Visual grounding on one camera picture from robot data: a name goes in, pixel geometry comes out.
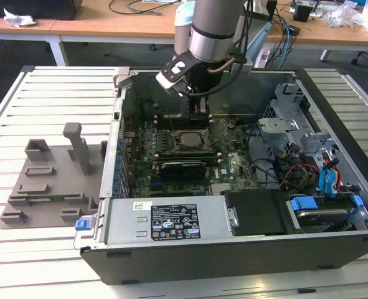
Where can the white crumpled paper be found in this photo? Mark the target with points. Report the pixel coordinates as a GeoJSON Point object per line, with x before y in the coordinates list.
{"type": "Point", "coordinates": [15, 19]}

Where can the green motherboard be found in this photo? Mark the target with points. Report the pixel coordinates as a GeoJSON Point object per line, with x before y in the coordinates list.
{"type": "Point", "coordinates": [233, 159]}

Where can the silver metal drive cage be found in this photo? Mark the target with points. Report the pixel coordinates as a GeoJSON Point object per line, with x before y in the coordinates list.
{"type": "Point", "coordinates": [280, 124]}

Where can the silver power supply unit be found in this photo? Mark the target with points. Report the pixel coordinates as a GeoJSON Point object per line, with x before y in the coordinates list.
{"type": "Point", "coordinates": [124, 218]}

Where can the black disk bay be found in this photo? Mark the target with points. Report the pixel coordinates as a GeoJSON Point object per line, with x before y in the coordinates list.
{"type": "Point", "coordinates": [255, 215]}

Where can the silver chipset heatsink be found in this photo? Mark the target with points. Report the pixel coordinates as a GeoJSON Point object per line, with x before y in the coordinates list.
{"type": "Point", "coordinates": [219, 189]}

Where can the pale blue teach pendant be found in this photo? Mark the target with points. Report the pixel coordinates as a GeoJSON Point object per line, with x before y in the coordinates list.
{"type": "Point", "coordinates": [258, 40]}

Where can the small black cup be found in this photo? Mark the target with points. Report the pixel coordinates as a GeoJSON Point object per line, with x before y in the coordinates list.
{"type": "Point", "coordinates": [302, 14]}

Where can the blue plastic case latch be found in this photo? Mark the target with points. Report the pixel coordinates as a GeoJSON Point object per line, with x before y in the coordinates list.
{"type": "Point", "coordinates": [82, 225]}

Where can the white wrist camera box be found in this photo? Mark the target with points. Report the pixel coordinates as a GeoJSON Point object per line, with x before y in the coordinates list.
{"type": "Point", "coordinates": [168, 82]}

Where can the grey parts rack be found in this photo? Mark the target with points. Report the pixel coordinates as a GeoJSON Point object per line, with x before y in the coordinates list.
{"type": "Point", "coordinates": [62, 174]}

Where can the dark graphics card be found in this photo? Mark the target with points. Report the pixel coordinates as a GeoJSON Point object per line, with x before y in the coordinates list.
{"type": "Point", "coordinates": [183, 169]}

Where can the black open PC case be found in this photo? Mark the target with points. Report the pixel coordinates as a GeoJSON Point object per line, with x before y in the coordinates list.
{"type": "Point", "coordinates": [202, 261]}

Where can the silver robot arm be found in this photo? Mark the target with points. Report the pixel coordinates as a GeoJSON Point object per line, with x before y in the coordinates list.
{"type": "Point", "coordinates": [215, 28]}

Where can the black RAM slot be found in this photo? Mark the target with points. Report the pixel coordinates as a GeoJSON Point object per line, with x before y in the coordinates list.
{"type": "Point", "coordinates": [185, 156]}
{"type": "Point", "coordinates": [180, 123]}
{"type": "Point", "coordinates": [180, 126]}
{"type": "Point", "coordinates": [180, 120]}
{"type": "Point", "coordinates": [183, 153]}
{"type": "Point", "coordinates": [186, 163]}
{"type": "Point", "coordinates": [180, 116]}
{"type": "Point", "coordinates": [186, 159]}

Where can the black camera bracket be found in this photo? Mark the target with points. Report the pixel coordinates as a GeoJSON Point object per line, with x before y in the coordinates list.
{"type": "Point", "coordinates": [186, 62]}

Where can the wooden desk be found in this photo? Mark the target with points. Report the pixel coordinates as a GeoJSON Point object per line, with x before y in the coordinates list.
{"type": "Point", "coordinates": [78, 25]}
{"type": "Point", "coordinates": [327, 35]}

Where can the large black box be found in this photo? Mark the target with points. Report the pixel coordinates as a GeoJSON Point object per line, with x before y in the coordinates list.
{"type": "Point", "coordinates": [31, 9]}

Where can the green RAM stick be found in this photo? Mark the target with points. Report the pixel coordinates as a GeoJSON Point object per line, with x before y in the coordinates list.
{"type": "Point", "coordinates": [51, 197]}

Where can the clear plastic bags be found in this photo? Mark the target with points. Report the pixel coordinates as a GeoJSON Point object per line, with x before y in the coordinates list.
{"type": "Point", "coordinates": [342, 14]}

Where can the hard disk in blue carrier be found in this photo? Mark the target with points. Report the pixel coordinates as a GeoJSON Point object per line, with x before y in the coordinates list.
{"type": "Point", "coordinates": [320, 215]}

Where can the CPU socket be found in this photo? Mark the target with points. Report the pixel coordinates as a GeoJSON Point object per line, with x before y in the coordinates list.
{"type": "Point", "coordinates": [186, 149]}

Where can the small flat black box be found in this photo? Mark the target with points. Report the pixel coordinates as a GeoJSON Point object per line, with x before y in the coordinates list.
{"type": "Point", "coordinates": [294, 30]}

